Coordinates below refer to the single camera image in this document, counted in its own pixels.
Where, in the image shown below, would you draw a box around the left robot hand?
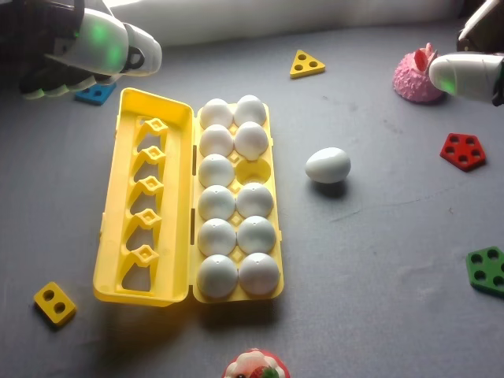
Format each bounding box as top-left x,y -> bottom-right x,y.
18,7 -> 163,100

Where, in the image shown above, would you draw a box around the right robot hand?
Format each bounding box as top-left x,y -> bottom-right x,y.
428,53 -> 504,107

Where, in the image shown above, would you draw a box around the yellow plastic egg carton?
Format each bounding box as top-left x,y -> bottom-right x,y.
92,87 -> 285,308

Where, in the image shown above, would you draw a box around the white toy egg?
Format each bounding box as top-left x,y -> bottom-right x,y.
196,254 -> 240,299
198,154 -> 237,188
233,94 -> 269,128
238,252 -> 282,296
198,124 -> 236,158
197,217 -> 239,256
197,184 -> 237,221
199,98 -> 235,130
234,120 -> 270,161
305,146 -> 352,184
235,182 -> 275,219
236,215 -> 277,255

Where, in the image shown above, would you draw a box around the pink fuzzy toy cake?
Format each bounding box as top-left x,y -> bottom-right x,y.
392,42 -> 448,105

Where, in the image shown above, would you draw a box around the blue square block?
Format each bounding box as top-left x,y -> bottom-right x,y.
74,81 -> 118,107

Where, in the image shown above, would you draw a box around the red pentagon block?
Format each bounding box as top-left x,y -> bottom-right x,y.
439,132 -> 487,173

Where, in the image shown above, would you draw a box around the yellow triangle block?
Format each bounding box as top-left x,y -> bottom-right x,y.
290,49 -> 327,80

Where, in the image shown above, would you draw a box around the white backdrop sheet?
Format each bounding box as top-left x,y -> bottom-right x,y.
84,0 -> 491,49

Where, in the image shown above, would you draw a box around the green hexagon block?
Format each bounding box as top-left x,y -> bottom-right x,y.
465,246 -> 504,299

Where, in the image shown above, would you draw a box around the grey table cloth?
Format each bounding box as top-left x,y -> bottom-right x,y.
0,17 -> 504,378

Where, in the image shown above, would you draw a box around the yellow rectangle block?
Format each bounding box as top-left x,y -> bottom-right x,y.
33,281 -> 78,328

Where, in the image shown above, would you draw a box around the red and white toy cake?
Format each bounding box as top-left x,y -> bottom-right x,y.
220,347 -> 291,378

